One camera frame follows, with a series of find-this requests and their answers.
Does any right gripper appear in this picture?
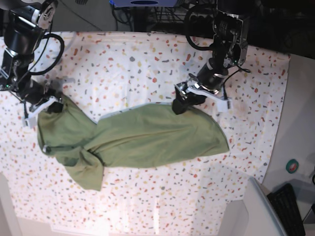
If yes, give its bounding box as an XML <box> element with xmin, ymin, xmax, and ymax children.
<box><xmin>17</xmin><ymin>80</ymin><xmax>63</xmax><ymax>128</ymax></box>

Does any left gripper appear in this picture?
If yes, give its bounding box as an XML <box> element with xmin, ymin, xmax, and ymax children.
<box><xmin>172</xmin><ymin>58</ymin><xmax>232</xmax><ymax>115</ymax></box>

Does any green t-shirt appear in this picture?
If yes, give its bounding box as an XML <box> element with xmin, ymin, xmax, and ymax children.
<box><xmin>37</xmin><ymin>96</ymin><xmax>229</xmax><ymax>191</ymax></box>

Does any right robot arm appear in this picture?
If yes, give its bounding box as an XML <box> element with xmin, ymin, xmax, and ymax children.
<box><xmin>0</xmin><ymin>0</ymin><xmax>64</xmax><ymax>128</ymax></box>

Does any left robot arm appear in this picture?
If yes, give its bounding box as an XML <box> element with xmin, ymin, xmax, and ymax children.
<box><xmin>172</xmin><ymin>0</ymin><xmax>250</xmax><ymax>115</ymax></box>

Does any terrazzo pattern tablecloth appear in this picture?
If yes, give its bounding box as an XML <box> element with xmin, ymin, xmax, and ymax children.
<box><xmin>0</xmin><ymin>32</ymin><xmax>290</xmax><ymax>236</ymax></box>

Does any green tape roll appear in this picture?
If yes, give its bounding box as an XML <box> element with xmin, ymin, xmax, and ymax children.
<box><xmin>285</xmin><ymin>159</ymin><xmax>299</xmax><ymax>174</ymax></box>

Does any black keyboard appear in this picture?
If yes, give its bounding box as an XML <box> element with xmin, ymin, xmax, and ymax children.
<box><xmin>267</xmin><ymin>183</ymin><xmax>306</xmax><ymax>236</ymax></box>

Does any blue box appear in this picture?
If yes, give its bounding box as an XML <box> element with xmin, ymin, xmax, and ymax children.
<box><xmin>109</xmin><ymin>0</ymin><xmax>183</xmax><ymax>7</ymax></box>

